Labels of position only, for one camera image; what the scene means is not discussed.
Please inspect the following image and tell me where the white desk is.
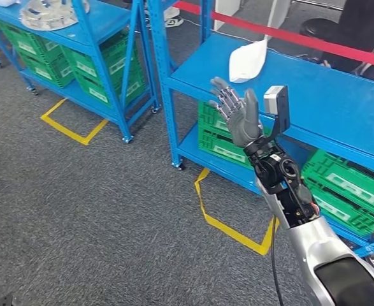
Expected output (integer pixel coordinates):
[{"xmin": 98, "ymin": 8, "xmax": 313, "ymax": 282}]
[{"xmin": 214, "ymin": 0, "xmax": 293, "ymax": 42}]

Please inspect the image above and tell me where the black round stool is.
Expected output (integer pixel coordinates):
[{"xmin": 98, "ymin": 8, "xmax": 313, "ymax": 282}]
[{"xmin": 299, "ymin": 17, "xmax": 341, "ymax": 42}]

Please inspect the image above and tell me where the blue metal shelf rack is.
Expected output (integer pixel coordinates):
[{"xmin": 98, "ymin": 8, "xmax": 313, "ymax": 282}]
[
  {"xmin": 148, "ymin": 0, "xmax": 374, "ymax": 259},
  {"xmin": 0, "ymin": 0, "xmax": 161, "ymax": 145}
]

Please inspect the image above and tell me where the silver wheel hubcap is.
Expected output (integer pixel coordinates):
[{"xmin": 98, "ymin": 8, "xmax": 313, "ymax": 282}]
[{"xmin": 20, "ymin": 0, "xmax": 91, "ymax": 32}]

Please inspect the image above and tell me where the white plastic mirror cover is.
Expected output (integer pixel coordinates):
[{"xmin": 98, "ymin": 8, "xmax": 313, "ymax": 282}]
[{"xmin": 229, "ymin": 38, "xmax": 268, "ymax": 84}]

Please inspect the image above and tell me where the person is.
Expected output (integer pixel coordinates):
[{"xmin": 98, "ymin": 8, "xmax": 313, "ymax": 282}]
[{"xmin": 319, "ymin": 0, "xmax": 374, "ymax": 84}]

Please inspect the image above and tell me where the red barrier belt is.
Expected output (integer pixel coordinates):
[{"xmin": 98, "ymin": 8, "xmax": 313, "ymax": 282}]
[{"xmin": 174, "ymin": 0, "xmax": 374, "ymax": 71}]

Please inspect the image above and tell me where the green plastic crate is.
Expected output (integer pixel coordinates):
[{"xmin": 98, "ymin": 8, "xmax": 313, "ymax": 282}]
[
  {"xmin": 60, "ymin": 31, "xmax": 147, "ymax": 109},
  {"xmin": 0, "ymin": 20, "xmax": 76, "ymax": 89},
  {"xmin": 198, "ymin": 101, "xmax": 272, "ymax": 171},
  {"xmin": 301, "ymin": 150, "xmax": 374, "ymax": 240}
]

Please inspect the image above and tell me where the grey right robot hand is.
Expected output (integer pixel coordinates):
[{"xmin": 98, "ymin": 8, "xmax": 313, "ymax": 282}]
[{"xmin": 208, "ymin": 76, "xmax": 264, "ymax": 149}]

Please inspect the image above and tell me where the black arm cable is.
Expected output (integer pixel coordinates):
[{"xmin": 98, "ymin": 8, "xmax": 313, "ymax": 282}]
[{"xmin": 270, "ymin": 215, "xmax": 285, "ymax": 306}]

